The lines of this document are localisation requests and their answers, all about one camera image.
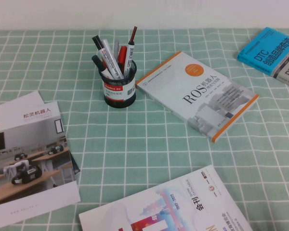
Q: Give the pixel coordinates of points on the black mesh pen holder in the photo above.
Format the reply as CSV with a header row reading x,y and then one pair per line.
x,y
118,98

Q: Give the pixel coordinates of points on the AgileX brochure with classroom photo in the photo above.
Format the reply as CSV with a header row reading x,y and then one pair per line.
x,y
33,156

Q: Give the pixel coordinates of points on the blue DTC book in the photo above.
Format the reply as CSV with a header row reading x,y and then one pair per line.
x,y
262,53

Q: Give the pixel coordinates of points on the red ballpoint pen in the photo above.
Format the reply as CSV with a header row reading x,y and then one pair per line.
x,y
103,64

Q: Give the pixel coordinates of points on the red capped marker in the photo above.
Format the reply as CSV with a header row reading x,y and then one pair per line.
x,y
122,56

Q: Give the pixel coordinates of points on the white pen with silver clip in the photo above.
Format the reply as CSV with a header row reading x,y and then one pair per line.
x,y
112,57

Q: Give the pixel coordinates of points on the white marker with printed label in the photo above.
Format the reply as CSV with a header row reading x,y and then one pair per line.
x,y
129,55

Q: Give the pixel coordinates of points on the white ROS book orange edges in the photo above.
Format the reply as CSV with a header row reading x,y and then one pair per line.
x,y
195,96

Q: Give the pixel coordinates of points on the dark red thin pen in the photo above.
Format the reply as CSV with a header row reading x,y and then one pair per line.
x,y
134,32

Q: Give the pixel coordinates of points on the white marker with black cap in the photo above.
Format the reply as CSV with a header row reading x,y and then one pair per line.
x,y
106,60

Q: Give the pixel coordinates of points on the black capped marker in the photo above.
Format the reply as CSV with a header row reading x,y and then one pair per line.
x,y
96,60

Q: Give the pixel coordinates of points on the white show catalogue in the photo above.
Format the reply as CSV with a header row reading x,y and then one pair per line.
x,y
171,204

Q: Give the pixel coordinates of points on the green checked tablecloth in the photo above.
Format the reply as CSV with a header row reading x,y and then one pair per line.
x,y
159,149

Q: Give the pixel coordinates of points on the grey slim pen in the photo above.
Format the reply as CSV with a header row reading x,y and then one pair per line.
x,y
116,48

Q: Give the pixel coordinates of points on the white AgileX brochure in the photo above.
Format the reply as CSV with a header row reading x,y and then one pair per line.
x,y
26,101

